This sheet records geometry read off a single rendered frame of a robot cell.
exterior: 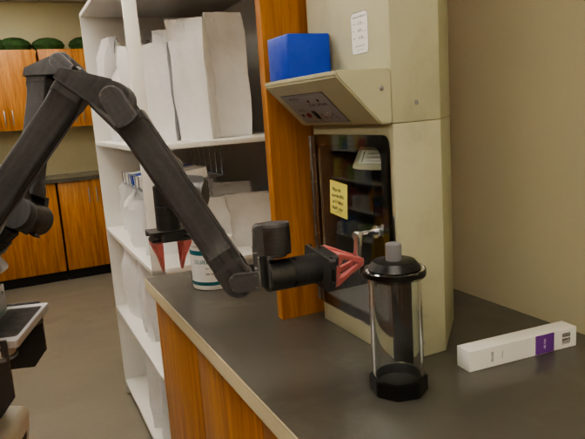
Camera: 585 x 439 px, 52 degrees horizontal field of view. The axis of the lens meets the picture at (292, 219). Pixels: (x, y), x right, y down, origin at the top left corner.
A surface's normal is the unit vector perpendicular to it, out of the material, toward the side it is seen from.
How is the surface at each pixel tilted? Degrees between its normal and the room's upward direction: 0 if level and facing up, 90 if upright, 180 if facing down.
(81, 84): 87
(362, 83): 90
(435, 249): 90
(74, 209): 90
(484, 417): 0
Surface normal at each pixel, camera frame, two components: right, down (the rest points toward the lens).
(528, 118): -0.90, 0.14
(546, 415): -0.07, -0.98
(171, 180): 0.15, 0.09
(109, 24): 0.43, 0.13
